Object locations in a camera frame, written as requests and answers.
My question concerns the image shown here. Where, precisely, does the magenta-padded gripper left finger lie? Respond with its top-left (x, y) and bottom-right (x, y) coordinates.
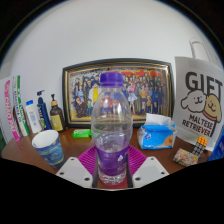
top-left (55, 145), bottom-right (100, 189)

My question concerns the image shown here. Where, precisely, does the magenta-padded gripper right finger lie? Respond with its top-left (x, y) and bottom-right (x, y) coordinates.
top-left (125, 145), bottom-right (170, 189)

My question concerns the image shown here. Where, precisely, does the clear purple-capped water bottle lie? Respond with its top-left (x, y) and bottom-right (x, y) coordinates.
top-left (90, 72), bottom-right (134, 187)

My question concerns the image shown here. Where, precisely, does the blue patterned white mug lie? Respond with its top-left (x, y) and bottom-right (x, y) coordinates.
top-left (31, 129), bottom-right (67, 170)

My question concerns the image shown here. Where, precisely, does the blue tissue pack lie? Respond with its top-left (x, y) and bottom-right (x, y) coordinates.
top-left (136, 113), bottom-right (178, 150)

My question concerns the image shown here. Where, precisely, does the small green pack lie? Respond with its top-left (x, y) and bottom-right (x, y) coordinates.
top-left (72, 128), bottom-right (92, 139)

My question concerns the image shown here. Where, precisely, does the small patterned box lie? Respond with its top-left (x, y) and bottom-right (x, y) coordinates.
top-left (172, 147), bottom-right (200, 167)

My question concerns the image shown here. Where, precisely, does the amber pump bottle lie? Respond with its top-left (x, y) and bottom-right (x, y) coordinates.
top-left (49, 93), bottom-right (67, 133)

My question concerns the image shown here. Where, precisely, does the orange puzzle cube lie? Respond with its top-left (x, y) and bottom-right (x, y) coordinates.
top-left (191, 135), bottom-right (208, 158)

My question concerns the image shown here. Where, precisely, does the dark blue pump bottle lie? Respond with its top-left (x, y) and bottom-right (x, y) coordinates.
top-left (36, 89), bottom-right (53, 131)

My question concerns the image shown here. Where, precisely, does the white bottle with blue cap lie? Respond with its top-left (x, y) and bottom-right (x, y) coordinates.
top-left (25, 99), bottom-right (43, 134)

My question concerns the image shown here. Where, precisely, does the framed group photo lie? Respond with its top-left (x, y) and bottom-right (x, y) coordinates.
top-left (61, 58), bottom-right (175, 129)

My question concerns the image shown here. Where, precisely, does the long green and white box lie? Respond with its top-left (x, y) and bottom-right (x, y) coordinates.
top-left (12, 75), bottom-right (30, 137)

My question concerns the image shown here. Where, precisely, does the long pink box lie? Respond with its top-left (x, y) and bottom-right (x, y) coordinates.
top-left (3, 79), bottom-right (22, 143)

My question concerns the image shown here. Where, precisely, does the white printed paper gift bag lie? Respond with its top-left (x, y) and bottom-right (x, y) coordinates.
top-left (172, 37), bottom-right (224, 144)

